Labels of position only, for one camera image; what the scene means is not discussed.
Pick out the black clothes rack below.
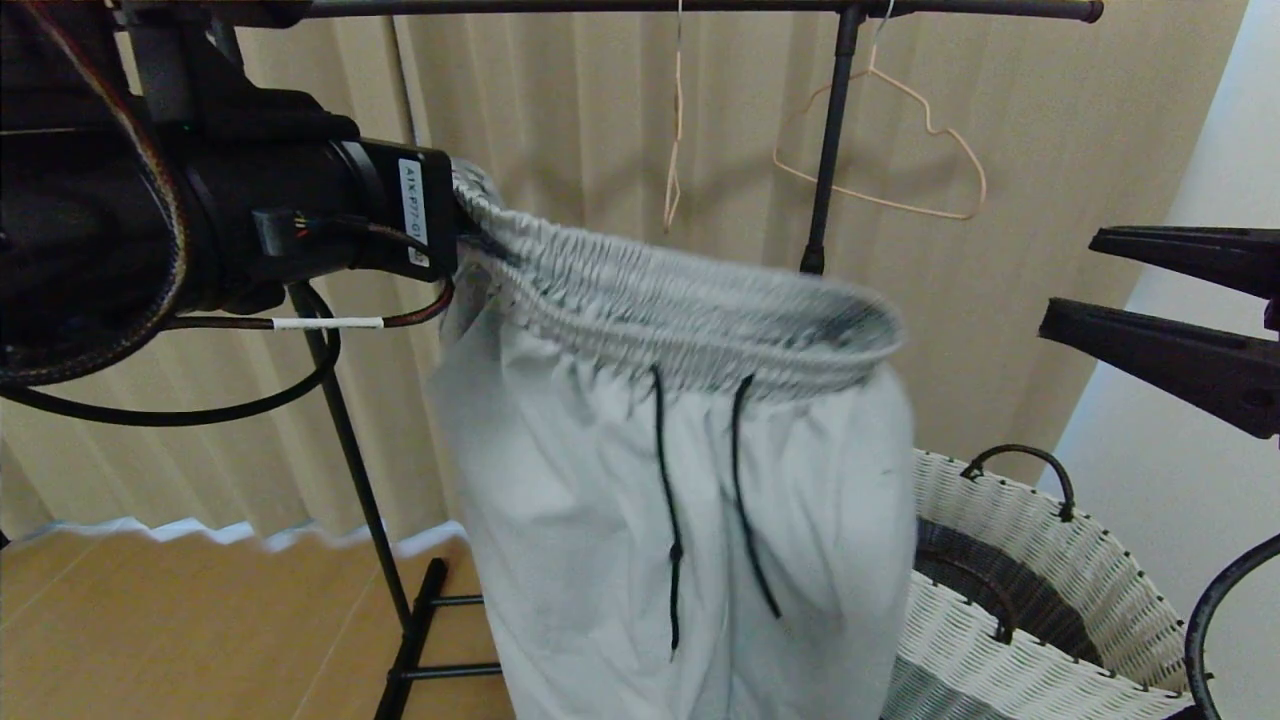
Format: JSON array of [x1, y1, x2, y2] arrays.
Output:
[[200, 0, 1103, 720]]

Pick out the pink clothes hanger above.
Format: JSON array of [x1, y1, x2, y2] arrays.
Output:
[[771, 0, 988, 222], [661, 0, 687, 234]]

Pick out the pale grey shorts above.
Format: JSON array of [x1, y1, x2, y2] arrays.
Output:
[[424, 158, 919, 720]]

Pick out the grey curtain pull rod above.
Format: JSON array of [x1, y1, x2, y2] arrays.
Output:
[[386, 15, 421, 146]]

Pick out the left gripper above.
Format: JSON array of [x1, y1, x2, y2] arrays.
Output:
[[0, 128, 463, 368]]

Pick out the white laundry basket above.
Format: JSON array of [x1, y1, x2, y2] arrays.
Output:
[[880, 444, 1216, 720]]

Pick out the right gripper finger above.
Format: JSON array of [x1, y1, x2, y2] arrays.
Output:
[[1088, 225, 1280, 301], [1038, 297, 1280, 441]]

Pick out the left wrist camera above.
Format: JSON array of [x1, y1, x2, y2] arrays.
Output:
[[112, 0, 363, 143]]

